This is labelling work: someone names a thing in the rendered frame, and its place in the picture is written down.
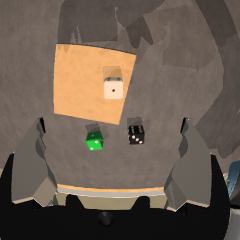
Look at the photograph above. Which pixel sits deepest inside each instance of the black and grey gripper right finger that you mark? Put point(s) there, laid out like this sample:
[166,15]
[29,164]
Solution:
[196,187]

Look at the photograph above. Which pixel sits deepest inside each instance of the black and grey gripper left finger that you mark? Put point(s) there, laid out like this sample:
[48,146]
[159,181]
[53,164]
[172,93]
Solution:
[26,183]

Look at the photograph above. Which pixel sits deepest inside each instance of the black die with white pips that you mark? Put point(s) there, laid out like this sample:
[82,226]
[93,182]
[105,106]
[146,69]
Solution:
[136,135]

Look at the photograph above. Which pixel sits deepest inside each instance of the orange flat mat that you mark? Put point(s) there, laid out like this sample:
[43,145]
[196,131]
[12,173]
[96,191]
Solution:
[79,74]

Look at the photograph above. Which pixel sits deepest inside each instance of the green die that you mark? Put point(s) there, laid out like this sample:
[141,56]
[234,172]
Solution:
[94,140]

